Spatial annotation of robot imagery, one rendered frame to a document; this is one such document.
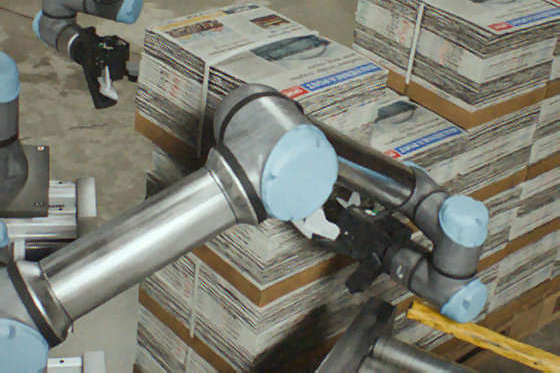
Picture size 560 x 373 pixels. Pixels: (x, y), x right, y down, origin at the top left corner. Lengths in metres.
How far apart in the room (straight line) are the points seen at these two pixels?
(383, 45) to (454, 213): 0.87
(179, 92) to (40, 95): 2.10
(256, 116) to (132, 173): 2.21
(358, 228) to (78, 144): 2.08
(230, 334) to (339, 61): 0.60
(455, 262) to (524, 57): 0.83
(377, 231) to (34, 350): 0.66
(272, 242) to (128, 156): 1.75
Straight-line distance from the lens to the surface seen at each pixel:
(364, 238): 1.73
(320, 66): 1.89
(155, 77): 1.98
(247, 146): 1.31
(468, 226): 1.58
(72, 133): 3.76
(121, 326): 2.89
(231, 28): 2.00
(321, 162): 1.31
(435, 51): 2.28
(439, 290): 1.65
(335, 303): 2.20
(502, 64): 2.28
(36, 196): 1.90
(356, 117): 1.93
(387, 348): 1.67
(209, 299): 2.14
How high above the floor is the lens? 1.85
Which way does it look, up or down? 27 degrees down
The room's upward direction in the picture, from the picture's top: 9 degrees clockwise
